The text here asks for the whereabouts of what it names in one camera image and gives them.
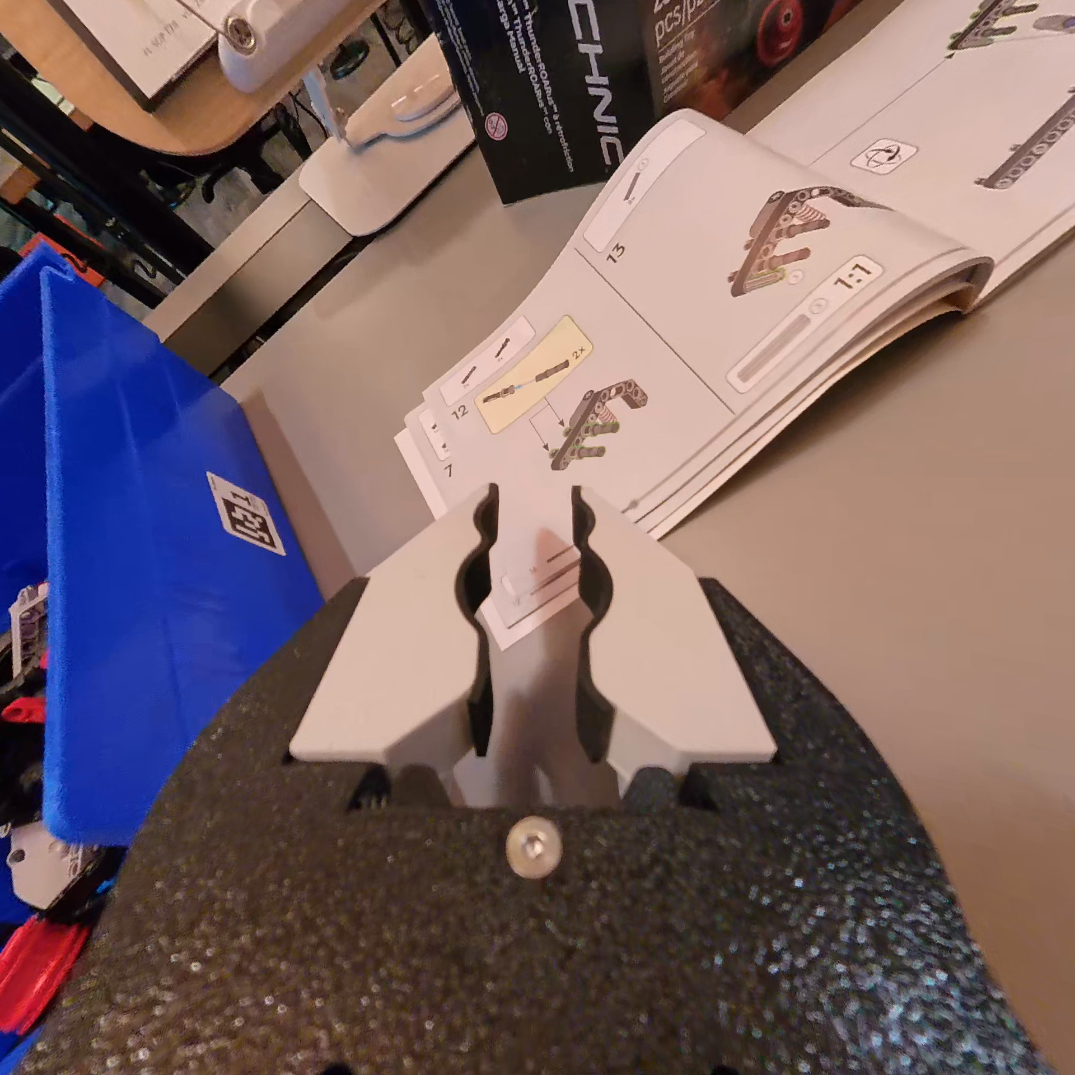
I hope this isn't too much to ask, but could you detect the white printed tag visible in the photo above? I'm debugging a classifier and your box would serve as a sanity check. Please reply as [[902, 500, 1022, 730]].
[[205, 472, 287, 558]]

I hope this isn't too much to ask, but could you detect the grey desk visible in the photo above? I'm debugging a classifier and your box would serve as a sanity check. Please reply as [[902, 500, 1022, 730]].
[[143, 0, 1075, 1075]]

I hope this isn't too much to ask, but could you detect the white desk lamp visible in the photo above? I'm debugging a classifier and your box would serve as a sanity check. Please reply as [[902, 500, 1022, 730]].
[[217, 0, 482, 239]]

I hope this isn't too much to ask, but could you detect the black printed toy set box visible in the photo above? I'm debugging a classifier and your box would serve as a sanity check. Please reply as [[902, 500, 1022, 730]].
[[424, 0, 910, 207]]

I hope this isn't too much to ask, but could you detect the white instruction booklet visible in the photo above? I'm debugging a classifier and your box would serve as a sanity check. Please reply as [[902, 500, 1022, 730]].
[[393, 0, 1075, 652]]

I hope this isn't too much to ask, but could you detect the wooden round table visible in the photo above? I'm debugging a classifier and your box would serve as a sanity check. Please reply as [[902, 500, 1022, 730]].
[[0, 0, 396, 157]]

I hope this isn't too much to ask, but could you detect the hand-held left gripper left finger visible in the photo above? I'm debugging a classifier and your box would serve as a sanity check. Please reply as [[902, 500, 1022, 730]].
[[289, 484, 503, 805]]

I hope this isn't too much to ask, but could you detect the blue plastic bin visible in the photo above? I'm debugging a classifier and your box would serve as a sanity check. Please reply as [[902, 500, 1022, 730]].
[[0, 244, 330, 1051]]

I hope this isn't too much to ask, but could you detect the pile of toy bricks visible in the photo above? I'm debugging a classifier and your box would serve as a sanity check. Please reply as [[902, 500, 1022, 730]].
[[0, 583, 129, 1038]]

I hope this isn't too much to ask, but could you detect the black metal frame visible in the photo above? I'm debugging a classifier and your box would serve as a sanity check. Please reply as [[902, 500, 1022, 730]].
[[0, 34, 291, 297]]

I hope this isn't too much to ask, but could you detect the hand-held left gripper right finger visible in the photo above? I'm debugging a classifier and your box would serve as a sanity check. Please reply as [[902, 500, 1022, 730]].
[[571, 485, 778, 805]]

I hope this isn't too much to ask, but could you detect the orange box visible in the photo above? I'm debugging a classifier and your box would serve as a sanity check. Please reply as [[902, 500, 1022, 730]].
[[17, 233, 107, 283]]

